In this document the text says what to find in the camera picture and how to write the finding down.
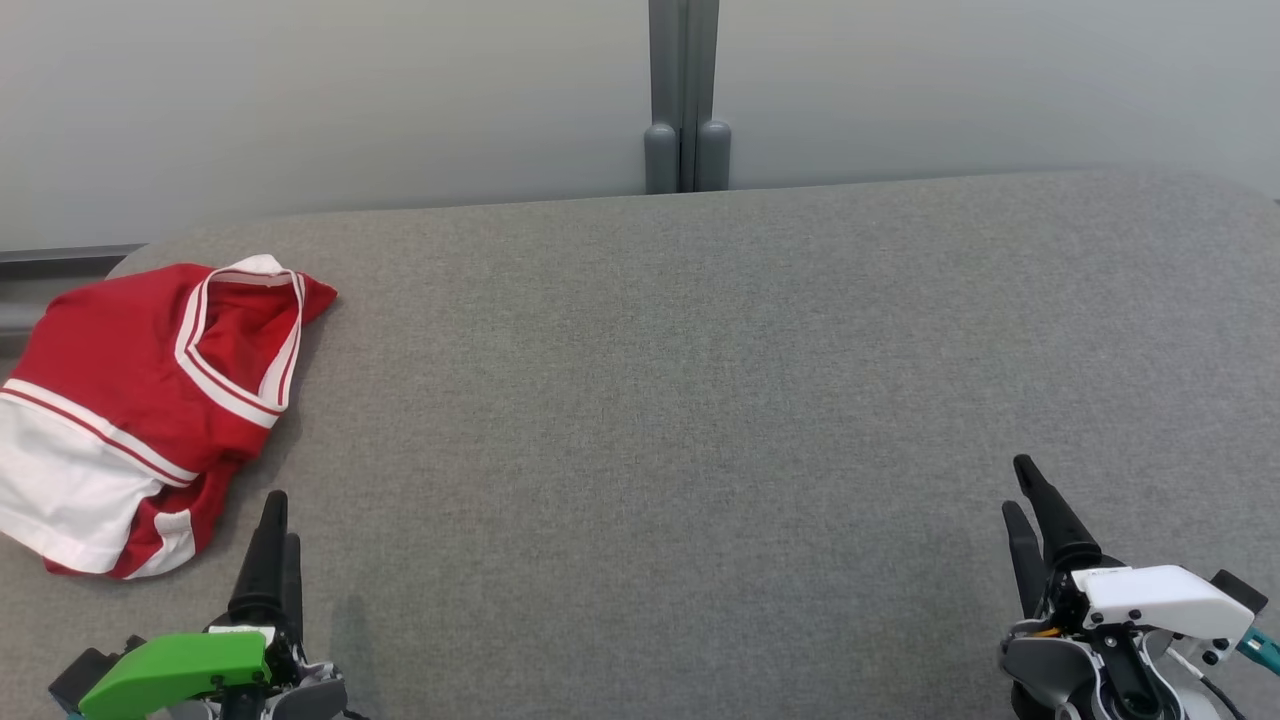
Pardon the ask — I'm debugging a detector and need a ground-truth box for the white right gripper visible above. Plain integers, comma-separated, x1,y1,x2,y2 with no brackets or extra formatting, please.
1002,455,1257,667

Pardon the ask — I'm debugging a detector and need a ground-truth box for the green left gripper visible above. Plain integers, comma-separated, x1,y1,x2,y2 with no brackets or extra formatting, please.
78,490,307,720

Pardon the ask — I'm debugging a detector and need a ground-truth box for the red white basketball jersey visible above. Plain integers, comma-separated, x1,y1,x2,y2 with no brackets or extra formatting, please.
0,254,339,578

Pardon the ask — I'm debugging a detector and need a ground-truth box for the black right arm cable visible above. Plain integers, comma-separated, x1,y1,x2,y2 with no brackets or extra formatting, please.
1198,628,1280,720

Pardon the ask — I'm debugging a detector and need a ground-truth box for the dark grey partition base rail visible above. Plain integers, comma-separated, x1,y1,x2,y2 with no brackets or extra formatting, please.
0,244,149,283

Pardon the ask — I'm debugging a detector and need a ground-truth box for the grey metal partition post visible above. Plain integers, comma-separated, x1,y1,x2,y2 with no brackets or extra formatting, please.
645,0,687,195
688,0,732,193

